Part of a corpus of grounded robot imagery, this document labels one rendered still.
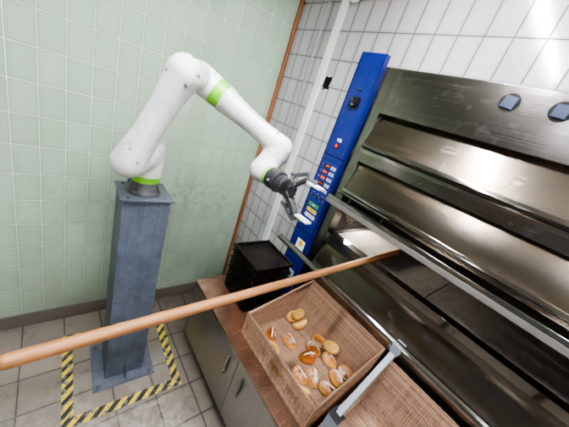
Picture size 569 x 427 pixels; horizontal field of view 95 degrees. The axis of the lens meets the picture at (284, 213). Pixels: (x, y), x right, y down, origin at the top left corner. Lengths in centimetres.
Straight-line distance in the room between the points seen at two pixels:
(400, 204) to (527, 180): 46
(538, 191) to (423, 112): 53
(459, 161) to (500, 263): 42
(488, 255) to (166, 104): 132
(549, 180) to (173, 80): 132
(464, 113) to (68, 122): 186
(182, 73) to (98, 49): 77
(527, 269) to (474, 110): 63
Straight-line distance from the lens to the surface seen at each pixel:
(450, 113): 137
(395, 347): 108
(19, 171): 188
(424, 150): 137
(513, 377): 141
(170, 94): 105
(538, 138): 129
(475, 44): 145
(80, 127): 180
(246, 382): 155
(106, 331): 76
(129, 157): 114
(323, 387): 154
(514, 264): 128
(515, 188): 126
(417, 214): 135
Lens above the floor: 177
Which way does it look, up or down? 21 degrees down
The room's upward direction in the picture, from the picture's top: 20 degrees clockwise
